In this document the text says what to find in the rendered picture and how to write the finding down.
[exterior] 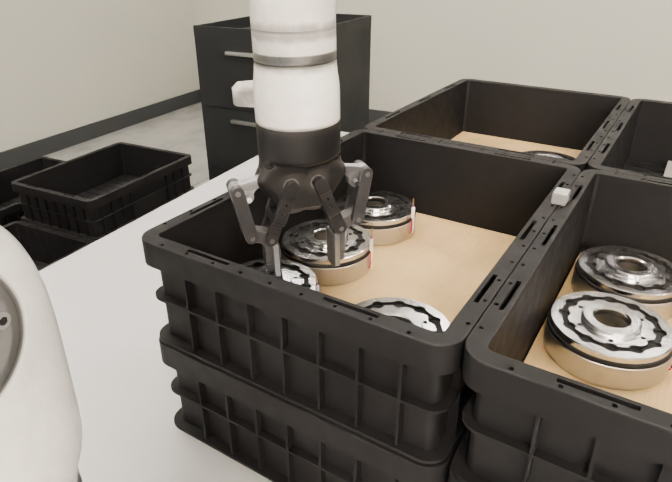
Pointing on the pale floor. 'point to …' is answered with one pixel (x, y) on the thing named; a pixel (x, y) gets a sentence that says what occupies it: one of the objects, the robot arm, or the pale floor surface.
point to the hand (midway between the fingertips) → (304, 255)
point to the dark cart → (347, 24)
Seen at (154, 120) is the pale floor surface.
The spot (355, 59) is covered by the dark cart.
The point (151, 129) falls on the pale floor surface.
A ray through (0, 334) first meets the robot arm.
